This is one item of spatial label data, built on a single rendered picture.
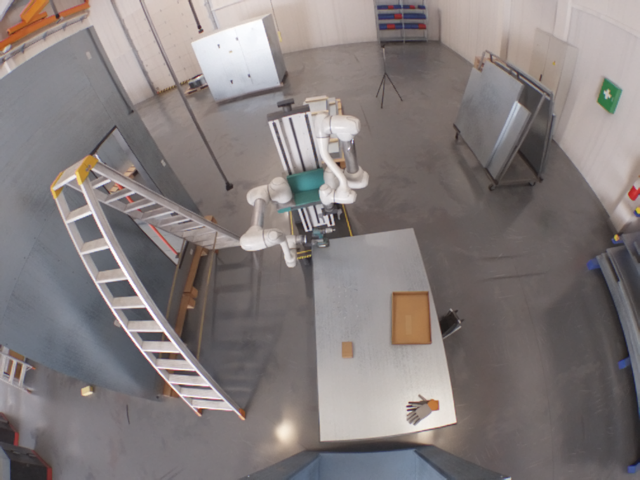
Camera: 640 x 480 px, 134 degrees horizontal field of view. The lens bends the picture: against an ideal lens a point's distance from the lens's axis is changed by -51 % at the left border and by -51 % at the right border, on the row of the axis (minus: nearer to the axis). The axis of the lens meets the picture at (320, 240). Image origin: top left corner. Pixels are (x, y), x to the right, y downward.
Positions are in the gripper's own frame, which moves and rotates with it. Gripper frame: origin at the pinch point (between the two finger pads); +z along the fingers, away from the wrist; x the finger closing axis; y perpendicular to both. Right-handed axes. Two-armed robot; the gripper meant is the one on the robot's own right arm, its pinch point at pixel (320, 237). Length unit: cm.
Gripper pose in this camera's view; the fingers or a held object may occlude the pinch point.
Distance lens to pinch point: 245.8
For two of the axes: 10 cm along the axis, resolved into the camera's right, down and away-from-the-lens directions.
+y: -1.7, -5.9, -7.9
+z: 9.9, -0.9, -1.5
